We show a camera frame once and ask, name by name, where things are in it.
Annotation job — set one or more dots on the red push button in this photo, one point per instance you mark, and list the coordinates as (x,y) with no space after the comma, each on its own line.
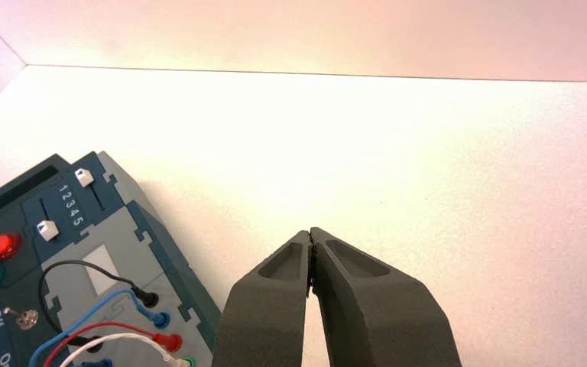
(4,246)

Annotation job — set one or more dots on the blue banana plug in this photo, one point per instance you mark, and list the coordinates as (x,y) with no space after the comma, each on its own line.
(96,363)

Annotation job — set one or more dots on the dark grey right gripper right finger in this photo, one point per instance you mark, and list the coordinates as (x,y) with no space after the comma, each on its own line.
(374,324)

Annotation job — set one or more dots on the metal toggle switch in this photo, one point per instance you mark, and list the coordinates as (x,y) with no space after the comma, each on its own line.
(26,319)

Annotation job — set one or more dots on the white slider knob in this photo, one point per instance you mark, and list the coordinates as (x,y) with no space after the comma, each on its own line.
(84,177)
(48,230)

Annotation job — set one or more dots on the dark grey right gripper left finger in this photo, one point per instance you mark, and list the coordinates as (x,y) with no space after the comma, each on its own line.
(265,314)

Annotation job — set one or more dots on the blue grey task board box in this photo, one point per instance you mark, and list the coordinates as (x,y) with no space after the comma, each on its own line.
(121,238)

